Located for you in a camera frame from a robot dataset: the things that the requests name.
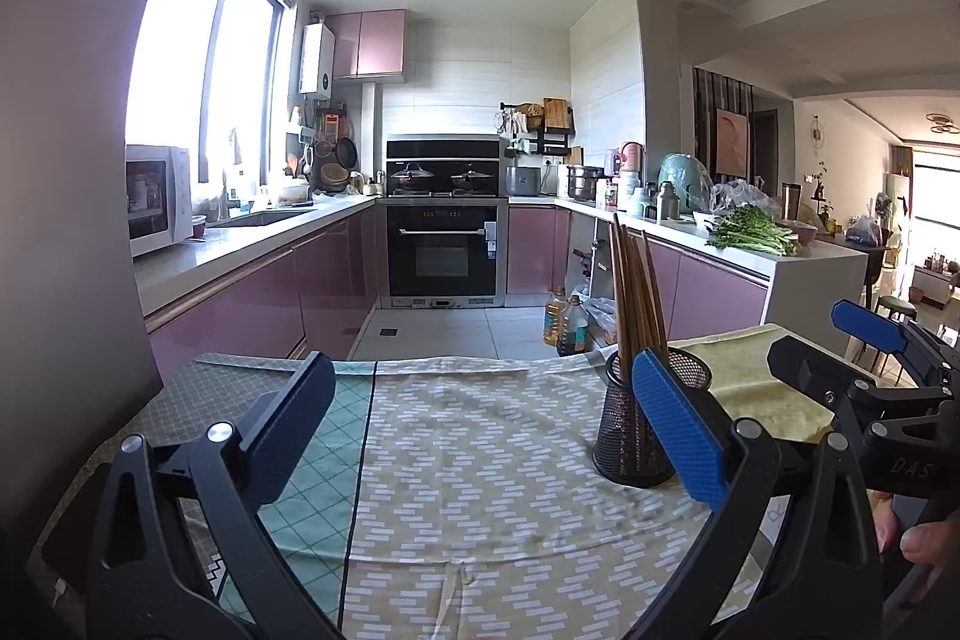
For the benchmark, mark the dark tumbler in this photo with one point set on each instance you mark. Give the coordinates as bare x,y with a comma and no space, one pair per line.
790,201

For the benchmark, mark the wall clock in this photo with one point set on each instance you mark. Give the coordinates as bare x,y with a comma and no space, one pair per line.
817,132

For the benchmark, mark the steel faucet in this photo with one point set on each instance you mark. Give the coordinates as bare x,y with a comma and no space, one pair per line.
225,205

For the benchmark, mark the round stool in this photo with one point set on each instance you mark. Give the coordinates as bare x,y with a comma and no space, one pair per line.
896,306

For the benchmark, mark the white microwave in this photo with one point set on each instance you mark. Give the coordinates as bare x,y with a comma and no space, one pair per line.
154,197

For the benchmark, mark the mint green appliance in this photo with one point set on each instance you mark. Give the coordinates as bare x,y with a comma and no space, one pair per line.
686,179

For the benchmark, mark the pink upper cabinet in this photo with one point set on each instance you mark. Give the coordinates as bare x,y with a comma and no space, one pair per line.
367,44

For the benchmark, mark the yellow cooking oil bottle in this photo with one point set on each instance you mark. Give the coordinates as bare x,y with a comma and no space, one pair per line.
556,325

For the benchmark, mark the clear plastic bag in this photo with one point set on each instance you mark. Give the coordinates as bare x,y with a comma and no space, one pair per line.
739,194

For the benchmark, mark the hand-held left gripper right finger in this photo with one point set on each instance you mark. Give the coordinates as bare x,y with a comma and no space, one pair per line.
679,430

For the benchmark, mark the black built-in oven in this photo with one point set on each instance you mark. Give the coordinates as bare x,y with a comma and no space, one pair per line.
442,257

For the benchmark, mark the beige teal patterned tablecloth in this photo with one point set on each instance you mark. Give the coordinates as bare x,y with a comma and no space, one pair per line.
487,460

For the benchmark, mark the framed wall picture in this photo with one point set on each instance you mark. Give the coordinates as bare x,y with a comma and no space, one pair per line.
731,141

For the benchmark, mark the living room window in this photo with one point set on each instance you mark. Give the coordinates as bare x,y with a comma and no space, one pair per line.
937,190

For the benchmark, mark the black mesh utensil holder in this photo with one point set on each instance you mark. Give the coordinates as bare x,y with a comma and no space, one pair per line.
622,430

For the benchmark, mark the black pot glass lid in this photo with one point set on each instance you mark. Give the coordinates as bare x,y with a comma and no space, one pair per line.
412,179
472,179

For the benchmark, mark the bunch of chopsticks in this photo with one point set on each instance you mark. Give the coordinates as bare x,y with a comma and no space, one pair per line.
626,310

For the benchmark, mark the kitchen window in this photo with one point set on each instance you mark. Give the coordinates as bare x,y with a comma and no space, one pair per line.
180,48

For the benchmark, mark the wall rack with cutting boards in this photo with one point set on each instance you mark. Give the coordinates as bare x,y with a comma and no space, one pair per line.
556,115

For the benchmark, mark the green leafy vegetables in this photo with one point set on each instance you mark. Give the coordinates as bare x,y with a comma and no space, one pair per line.
750,231

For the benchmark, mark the steel stock pot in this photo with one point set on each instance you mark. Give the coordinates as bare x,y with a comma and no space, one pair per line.
585,184

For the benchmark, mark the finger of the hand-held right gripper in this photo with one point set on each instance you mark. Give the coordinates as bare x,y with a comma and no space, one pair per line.
866,323
806,366

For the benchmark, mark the person's right hand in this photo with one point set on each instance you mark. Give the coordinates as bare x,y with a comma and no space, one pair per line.
934,542

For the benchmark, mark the grey refrigerator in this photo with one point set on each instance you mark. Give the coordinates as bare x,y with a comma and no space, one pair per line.
60,197

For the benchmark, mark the white kitchen countertop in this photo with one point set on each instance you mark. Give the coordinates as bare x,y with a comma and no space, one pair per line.
225,250

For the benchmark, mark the yellow cloth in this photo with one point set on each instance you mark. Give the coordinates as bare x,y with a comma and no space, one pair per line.
750,385

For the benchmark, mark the hanging pans and utensils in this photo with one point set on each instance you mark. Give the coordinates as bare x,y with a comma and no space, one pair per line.
345,153

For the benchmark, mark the kitchen sink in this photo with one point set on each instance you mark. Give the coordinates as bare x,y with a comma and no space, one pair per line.
270,218

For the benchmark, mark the black integrated stove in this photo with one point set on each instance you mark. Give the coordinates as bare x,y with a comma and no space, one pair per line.
442,149

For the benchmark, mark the pink bowl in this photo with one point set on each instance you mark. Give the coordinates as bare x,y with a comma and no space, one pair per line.
802,233

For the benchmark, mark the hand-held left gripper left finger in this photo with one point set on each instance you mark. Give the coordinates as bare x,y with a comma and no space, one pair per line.
292,430

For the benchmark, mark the dark filled plastic bag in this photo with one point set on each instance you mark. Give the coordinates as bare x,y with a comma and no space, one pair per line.
862,233

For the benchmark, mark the purple kitchen cabinets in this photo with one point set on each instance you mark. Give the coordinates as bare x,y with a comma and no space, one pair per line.
330,287

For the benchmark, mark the white water heater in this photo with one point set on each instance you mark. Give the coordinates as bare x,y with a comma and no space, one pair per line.
317,59

